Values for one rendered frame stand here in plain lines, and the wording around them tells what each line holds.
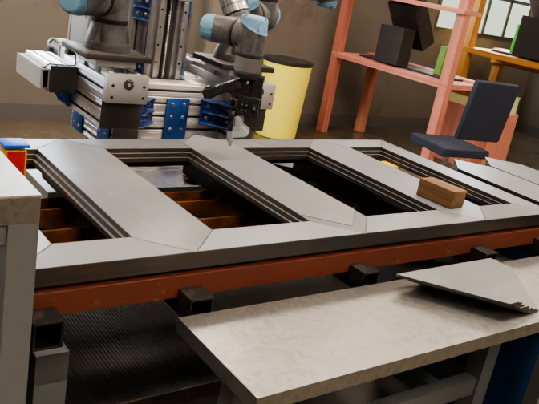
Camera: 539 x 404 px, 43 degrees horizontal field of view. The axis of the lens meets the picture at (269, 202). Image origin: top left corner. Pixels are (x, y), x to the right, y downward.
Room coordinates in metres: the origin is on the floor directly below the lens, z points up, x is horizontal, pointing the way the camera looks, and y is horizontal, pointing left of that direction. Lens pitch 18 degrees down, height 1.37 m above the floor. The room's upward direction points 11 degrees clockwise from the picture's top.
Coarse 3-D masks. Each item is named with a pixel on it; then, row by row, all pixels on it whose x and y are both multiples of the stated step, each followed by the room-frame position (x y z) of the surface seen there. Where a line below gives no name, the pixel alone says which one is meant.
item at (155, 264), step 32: (32, 160) 1.63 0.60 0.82; (128, 160) 1.79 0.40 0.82; (160, 160) 1.86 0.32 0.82; (192, 160) 1.89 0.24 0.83; (320, 160) 2.15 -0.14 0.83; (64, 192) 1.46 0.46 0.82; (256, 192) 1.66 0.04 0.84; (384, 192) 1.92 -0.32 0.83; (480, 192) 2.07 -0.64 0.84; (96, 224) 1.31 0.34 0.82; (448, 224) 1.67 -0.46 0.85; (480, 224) 1.75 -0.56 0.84; (512, 224) 1.84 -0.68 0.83; (160, 256) 1.16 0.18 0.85; (192, 256) 1.20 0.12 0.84; (224, 256) 1.24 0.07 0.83; (256, 256) 1.29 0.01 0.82; (288, 256) 1.35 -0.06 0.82
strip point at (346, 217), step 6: (342, 210) 1.62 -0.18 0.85; (348, 210) 1.63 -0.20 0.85; (354, 210) 1.63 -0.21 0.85; (312, 216) 1.53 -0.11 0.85; (318, 216) 1.54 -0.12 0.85; (324, 216) 1.54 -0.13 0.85; (330, 216) 1.55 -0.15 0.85; (336, 216) 1.56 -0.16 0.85; (342, 216) 1.57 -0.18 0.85; (348, 216) 1.58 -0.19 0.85; (336, 222) 1.52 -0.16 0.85; (342, 222) 1.53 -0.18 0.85; (348, 222) 1.53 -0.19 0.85
